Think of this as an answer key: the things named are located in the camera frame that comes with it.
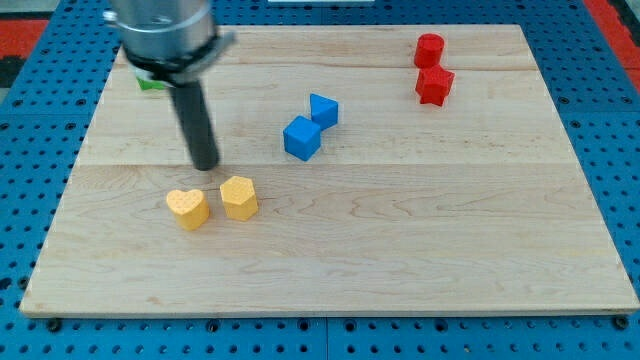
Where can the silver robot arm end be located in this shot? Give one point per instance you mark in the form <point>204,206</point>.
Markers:
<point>173,42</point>

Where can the wooden board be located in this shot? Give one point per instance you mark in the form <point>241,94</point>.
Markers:
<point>476,208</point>

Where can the blue cube block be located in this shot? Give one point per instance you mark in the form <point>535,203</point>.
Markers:
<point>302,138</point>

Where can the blue triangle block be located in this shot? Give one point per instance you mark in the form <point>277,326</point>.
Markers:
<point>324,111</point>

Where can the yellow hexagon block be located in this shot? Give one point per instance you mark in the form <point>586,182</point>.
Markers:
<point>239,198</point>

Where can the yellow heart block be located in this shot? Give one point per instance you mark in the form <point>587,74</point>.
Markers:
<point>190,208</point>

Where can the red star block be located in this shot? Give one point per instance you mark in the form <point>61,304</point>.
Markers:
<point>434,85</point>

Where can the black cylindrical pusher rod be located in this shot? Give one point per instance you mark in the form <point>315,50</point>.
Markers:
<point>190,106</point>

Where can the red cylinder block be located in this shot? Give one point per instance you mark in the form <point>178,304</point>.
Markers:
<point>429,50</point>

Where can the green block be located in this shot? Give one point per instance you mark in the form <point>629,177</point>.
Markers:
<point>147,83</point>

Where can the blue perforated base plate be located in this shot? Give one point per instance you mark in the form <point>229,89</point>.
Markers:
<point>49,106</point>

